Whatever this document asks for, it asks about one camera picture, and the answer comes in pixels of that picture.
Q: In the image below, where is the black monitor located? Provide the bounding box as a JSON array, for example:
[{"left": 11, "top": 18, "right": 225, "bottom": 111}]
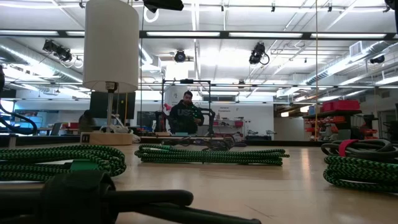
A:
[{"left": 89, "top": 91, "right": 137, "bottom": 120}]

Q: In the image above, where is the silver ceiling air duct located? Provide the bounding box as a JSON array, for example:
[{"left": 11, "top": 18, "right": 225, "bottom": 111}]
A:
[
  {"left": 305, "top": 40, "right": 393, "bottom": 86},
  {"left": 0, "top": 37, "right": 84, "bottom": 84}
]

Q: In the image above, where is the green braided cable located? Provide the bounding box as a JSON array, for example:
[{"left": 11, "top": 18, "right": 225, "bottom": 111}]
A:
[
  {"left": 322, "top": 154, "right": 398, "bottom": 194},
  {"left": 0, "top": 144, "right": 127, "bottom": 183},
  {"left": 134, "top": 143, "right": 290, "bottom": 167}
]

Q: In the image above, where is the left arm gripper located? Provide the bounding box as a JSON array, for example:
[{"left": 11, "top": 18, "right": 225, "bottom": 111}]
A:
[{"left": 142, "top": 0, "right": 185, "bottom": 14}]

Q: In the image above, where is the person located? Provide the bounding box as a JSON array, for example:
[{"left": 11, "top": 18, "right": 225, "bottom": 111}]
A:
[
  {"left": 168, "top": 90, "right": 205, "bottom": 136},
  {"left": 77, "top": 109, "right": 98, "bottom": 134}
]

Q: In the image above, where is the red bin storage shelf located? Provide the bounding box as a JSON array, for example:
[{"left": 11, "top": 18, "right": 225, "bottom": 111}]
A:
[{"left": 302, "top": 98, "right": 379, "bottom": 141}]

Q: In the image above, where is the black overhead light bar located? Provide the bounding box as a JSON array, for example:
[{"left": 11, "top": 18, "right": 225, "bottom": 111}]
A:
[{"left": 0, "top": 29, "right": 398, "bottom": 40}]

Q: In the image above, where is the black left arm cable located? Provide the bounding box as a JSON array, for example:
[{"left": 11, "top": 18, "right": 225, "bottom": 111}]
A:
[{"left": 0, "top": 102, "right": 39, "bottom": 137}]

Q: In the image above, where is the white shade table lamp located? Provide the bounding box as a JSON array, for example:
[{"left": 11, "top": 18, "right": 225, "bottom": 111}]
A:
[{"left": 79, "top": 0, "right": 140, "bottom": 146}]

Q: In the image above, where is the black cable with red strap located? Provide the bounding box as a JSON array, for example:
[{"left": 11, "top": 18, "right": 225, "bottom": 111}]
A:
[{"left": 320, "top": 138, "right": 398, "bottom": 161}]

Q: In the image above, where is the black cable with velcro strap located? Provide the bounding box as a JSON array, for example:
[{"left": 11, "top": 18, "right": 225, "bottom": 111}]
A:
[{"left": 0, "top": 170, "right": 262, "bottom": 224}]

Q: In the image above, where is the small red bin rack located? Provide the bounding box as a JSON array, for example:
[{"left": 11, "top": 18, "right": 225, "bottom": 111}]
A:
[{"left": 212, "top": 117, "right": 245, "bottom": 138}]

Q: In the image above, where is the white hanging ring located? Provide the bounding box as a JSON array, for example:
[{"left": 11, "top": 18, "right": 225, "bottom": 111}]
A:
[{"left": 143, "top": 6, "right": 160, "bottom": 24}]

